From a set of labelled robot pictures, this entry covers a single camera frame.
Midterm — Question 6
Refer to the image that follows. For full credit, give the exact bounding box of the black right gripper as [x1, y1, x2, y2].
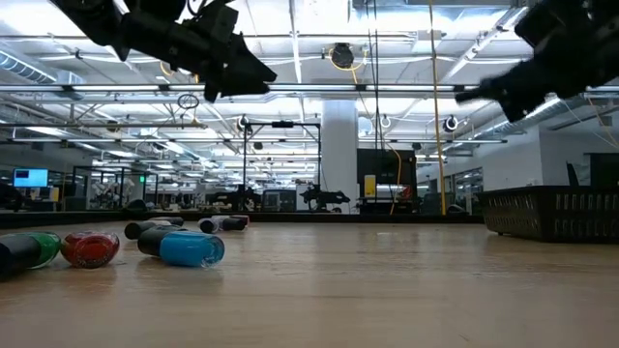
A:
[454, 0, 619, 125]

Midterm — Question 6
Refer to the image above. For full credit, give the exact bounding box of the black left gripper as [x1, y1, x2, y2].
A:
[120, 13, 279, 102]

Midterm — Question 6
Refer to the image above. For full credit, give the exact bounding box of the black plastic slotted basket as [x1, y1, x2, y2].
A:
[475, 185, 619, 244]

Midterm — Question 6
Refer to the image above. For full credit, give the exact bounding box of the bright blue nail polish bottle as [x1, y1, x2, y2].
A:
[136, 226, 226, 269]

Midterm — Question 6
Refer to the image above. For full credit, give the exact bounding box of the dark nail polish bottle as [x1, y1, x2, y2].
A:
[124, 220, 171, 241]

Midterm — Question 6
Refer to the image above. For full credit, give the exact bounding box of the red nail polish bottle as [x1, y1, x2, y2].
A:
[60, 230, 121, 270]

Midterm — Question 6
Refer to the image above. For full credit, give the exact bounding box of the green nail polish bottle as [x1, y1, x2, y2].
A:
[0, 231, 63, 280]

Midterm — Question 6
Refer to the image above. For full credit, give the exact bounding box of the long ceiling light strip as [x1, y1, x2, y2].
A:
[0, 82, 619, 95]

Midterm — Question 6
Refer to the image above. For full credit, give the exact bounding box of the black office chair back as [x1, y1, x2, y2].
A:
[566, 160, 582, 188]

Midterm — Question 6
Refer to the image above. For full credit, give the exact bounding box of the white building column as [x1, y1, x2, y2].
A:
[320, 100, 360, 215]

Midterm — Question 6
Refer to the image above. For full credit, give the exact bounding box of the black cabinet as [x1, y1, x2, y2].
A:
[356, 148, 419, 215]

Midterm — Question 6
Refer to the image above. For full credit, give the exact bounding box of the blue computer monitor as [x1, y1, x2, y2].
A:
[13, 167, 50, 189]

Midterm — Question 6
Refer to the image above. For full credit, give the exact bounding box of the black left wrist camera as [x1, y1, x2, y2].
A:
[186, 0, 241, 45]

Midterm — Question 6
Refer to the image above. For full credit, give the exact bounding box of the black background station frame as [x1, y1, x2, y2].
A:
[241, 121, 323, 215]

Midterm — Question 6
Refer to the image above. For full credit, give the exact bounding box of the yellow hanging cable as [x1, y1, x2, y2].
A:
[427, 0, 448, 217]

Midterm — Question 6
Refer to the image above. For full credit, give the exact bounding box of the dark wall panel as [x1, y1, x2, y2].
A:
[584, 153, 619, 188]

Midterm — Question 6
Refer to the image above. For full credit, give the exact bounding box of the black hanging cable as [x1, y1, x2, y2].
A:
[365, 0, 382, 152]

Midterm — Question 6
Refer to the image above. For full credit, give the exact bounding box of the black aluminium table frame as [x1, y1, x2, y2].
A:
[0, 211, 485, 230]

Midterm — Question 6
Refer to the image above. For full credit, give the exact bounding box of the silver ventilation duct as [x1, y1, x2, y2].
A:
[0, 49, 86, 101]

